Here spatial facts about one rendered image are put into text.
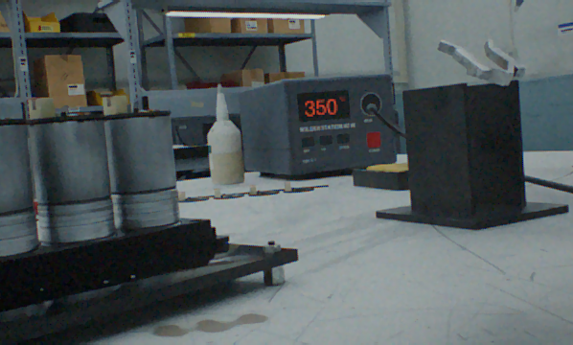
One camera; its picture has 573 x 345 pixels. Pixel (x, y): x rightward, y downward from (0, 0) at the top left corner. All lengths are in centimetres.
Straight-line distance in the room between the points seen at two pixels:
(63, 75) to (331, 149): 388
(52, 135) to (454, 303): 13
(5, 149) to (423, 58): 627
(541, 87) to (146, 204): 546
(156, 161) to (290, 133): 41
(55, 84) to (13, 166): 425
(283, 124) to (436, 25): 572
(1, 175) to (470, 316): 14
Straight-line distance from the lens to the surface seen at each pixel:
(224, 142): 70
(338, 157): 68
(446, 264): 26
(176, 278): 22
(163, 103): 282
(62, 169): 24
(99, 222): 24
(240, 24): 502
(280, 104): 67
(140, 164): 25
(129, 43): 284
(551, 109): 563
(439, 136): 35
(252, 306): 22
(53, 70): 449
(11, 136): 23
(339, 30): 612
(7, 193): 23
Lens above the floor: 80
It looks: 4 degrees down
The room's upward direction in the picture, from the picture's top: 5 degrees counter-clockwise
